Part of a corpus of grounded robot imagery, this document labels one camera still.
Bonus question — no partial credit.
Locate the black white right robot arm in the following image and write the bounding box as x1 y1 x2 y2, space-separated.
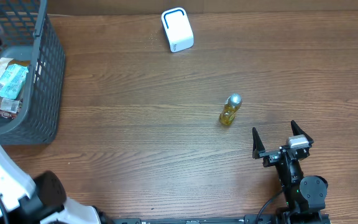
248 120 331 223

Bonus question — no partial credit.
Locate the white barcode scanner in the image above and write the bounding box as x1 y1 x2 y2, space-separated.
161 7 194 53

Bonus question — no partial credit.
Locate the teal wet wipes pack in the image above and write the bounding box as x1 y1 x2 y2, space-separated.
0 64 29 100

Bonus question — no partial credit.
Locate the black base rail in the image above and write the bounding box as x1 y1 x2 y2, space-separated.
111 215 331 224

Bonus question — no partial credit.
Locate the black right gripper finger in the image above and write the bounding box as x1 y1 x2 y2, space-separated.
290 120 306 136
252 127 265 159

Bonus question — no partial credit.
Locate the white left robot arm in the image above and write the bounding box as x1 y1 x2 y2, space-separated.
0 7 111 223

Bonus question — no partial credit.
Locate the grey plastic shopping basket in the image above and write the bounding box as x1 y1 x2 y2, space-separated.
0 1 65 145

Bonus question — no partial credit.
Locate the brown snack bag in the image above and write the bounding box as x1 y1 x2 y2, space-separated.
0 57 30 120

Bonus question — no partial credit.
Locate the yellow liquid bottle silver cap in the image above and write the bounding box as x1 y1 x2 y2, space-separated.
219 93 242 126

